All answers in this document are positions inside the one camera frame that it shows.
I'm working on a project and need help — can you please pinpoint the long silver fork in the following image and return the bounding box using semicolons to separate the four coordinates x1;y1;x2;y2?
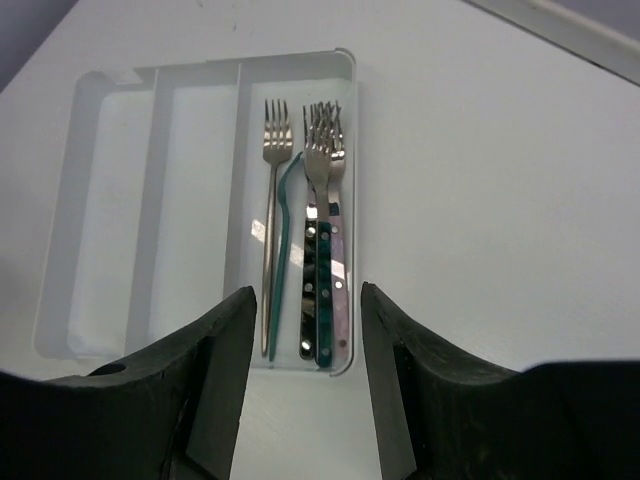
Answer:
261;99;293;357

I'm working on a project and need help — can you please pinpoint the fork with black handle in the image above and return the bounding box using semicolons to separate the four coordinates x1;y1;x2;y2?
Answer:
298;102;335;361

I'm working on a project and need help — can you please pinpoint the white divided cutlery tray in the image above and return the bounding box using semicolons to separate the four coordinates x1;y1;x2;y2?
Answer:
34;49;358;376

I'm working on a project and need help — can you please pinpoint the teal plastic fork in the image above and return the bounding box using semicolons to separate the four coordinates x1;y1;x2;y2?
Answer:
268;152;303;362

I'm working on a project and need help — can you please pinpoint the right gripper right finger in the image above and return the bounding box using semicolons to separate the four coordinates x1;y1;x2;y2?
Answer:
361;283;639;479

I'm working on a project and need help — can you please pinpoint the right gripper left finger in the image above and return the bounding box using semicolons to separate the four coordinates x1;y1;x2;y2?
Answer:
1;287;257;479

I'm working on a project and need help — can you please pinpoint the fork with teal handle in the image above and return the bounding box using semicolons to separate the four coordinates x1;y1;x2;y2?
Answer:
306;102;333;368

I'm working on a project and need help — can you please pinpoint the fork with pink handle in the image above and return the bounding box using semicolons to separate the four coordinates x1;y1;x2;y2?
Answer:
324;101;350;359

